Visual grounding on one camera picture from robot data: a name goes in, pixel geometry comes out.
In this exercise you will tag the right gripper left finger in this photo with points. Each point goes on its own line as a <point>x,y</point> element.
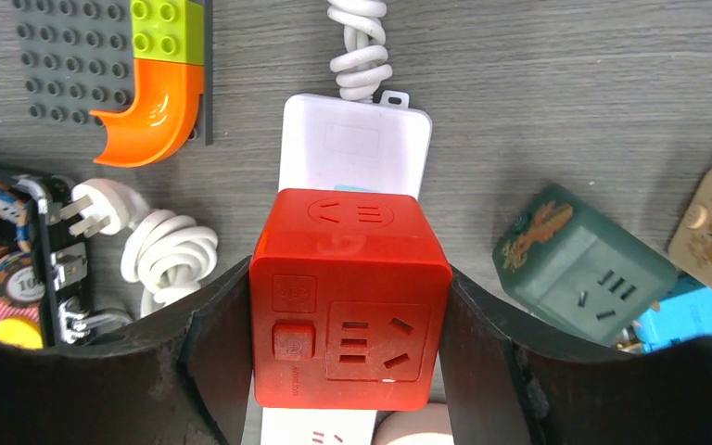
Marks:
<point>181,375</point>

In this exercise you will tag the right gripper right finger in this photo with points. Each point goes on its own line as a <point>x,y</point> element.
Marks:
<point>510,378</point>

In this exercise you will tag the dark green cube adapter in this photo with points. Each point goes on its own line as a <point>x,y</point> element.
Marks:
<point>576,269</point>

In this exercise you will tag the red cube socket adapter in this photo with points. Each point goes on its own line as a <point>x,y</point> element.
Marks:
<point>348,292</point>

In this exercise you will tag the white multicolour power strip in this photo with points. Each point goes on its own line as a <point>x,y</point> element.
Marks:
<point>333,144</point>

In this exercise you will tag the pink round power socket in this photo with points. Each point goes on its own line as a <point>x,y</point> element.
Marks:
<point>430,425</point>

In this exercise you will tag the black poker chip case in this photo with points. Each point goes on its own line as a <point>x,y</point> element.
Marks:
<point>45,296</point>

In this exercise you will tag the blue flat adapter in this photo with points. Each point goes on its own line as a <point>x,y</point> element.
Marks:
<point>685,312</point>

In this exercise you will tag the orange curved lego piece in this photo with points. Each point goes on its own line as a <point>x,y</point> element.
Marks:
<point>161,117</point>

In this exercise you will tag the grey lego baseplate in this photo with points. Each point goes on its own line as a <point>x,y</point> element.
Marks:
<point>77,56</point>

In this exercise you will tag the green lego brick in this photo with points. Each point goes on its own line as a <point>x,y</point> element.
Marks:
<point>168,30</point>

